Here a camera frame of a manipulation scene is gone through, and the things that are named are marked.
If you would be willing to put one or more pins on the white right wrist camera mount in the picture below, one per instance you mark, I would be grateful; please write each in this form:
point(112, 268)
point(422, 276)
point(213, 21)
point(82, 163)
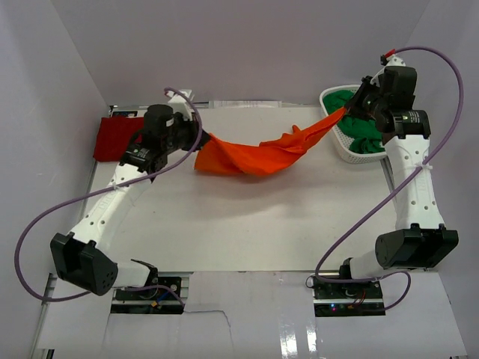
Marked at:
point(391, 59)

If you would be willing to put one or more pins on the white plastic laundry basket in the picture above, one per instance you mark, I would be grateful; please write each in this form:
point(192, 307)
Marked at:
point(341, 141)

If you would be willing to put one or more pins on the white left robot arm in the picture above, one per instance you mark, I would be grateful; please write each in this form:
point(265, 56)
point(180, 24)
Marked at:
point(82, 256)

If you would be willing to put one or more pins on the green t shirt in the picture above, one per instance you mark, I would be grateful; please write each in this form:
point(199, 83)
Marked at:
point(366, 138)

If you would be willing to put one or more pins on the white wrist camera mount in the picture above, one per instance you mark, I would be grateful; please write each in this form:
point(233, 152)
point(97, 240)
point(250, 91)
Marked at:
point(181, 101)
point(391, 59)

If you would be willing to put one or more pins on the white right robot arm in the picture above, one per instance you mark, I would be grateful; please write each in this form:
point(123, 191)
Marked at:
point(420, 239)

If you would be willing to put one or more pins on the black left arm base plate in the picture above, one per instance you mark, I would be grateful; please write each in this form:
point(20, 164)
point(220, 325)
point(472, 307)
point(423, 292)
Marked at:
point(153, 301)

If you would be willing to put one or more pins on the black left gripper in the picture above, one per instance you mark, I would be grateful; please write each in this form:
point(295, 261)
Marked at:
point(190, 125)

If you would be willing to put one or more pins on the folded dark red t shirt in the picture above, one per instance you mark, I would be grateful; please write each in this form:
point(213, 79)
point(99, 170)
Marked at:
point(113, 137)

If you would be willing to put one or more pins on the blue label sticker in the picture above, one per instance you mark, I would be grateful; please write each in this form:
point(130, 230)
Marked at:
point(124, 113)

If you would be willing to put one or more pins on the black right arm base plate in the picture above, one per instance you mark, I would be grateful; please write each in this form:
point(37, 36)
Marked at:
point(335, 300)

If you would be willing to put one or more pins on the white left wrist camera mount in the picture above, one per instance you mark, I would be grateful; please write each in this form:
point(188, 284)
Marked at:
point(181, 101)

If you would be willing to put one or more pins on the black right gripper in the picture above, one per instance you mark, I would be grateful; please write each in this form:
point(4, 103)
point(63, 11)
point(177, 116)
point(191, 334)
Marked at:
point(354, 105)

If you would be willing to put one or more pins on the orange t shirt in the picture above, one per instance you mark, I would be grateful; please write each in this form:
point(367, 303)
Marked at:
point(267, 158)

